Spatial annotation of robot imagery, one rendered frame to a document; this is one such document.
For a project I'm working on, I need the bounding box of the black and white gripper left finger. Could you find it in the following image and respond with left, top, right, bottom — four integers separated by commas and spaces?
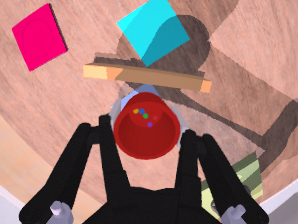
19, 99, 145, 224

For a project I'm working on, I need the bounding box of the red cup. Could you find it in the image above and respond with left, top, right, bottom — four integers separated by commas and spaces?
113, 92, 180, 160

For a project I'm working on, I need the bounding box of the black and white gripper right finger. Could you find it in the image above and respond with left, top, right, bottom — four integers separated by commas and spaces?
170, 105, 269, 224

